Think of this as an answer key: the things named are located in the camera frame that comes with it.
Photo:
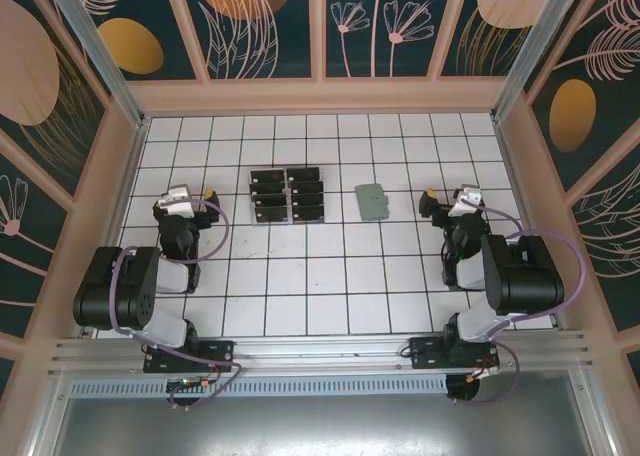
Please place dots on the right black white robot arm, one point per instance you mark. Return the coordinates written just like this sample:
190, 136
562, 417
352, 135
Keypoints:
530, 281

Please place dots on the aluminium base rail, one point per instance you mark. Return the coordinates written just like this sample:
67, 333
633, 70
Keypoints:
320, 351

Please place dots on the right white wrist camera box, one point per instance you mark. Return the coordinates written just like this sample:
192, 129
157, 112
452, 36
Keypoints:
465, 196

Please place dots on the aluminium frame post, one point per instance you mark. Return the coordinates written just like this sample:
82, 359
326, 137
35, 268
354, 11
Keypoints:
95, 41
543, 41

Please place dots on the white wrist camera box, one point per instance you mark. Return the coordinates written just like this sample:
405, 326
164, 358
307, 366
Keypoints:
465, 196
179, 203

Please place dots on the black credit card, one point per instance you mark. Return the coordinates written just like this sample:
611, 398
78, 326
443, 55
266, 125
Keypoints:
305, 186
307, 198
303, 174
272, 213
308, 212
269, 176
270, 200
269, 188

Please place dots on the clear acrylic card rack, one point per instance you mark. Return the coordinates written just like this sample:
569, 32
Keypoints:
272, 222

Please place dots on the grey sheet metal panel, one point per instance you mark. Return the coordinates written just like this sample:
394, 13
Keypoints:
320, 426

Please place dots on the aluminium table side rail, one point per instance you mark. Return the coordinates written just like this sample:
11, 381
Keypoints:
513, 176
120, 211

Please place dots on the green card holder wallet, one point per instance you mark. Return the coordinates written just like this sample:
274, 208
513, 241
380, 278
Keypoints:
372, 202

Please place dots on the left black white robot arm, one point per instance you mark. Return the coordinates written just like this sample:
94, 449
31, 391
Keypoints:
110, 291

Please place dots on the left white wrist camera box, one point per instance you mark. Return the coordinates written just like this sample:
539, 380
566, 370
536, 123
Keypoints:
179, 203

